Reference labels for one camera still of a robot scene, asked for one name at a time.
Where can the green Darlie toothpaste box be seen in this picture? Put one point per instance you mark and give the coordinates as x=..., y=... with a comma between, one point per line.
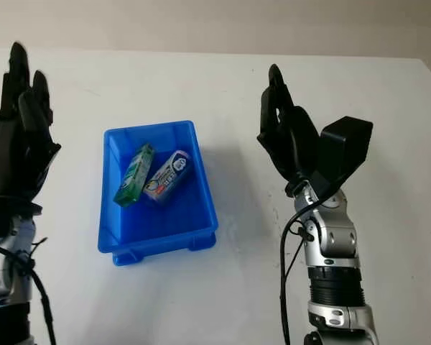
x=134, y=176

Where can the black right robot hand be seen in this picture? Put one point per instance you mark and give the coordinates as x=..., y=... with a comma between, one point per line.
x=294, y=143

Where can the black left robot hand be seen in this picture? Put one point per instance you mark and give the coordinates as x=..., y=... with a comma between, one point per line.
x=10, y=154

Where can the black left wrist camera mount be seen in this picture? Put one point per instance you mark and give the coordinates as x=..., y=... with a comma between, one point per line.
x=0, y=215

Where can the purple printed can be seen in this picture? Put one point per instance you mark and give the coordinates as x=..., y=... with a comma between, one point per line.
x=169, y=178

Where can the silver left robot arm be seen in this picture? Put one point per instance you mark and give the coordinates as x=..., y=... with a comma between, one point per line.
x=0, y=280

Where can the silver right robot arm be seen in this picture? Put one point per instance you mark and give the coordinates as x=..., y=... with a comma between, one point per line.
x=337, y=233

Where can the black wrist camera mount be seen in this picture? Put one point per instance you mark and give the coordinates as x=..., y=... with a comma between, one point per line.
x=0, y=215
x=345, y=143

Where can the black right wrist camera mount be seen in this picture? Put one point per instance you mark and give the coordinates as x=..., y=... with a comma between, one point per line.
x=345, y=143

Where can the blue plastic tray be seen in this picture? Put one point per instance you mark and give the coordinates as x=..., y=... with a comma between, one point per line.
x=186, y=219

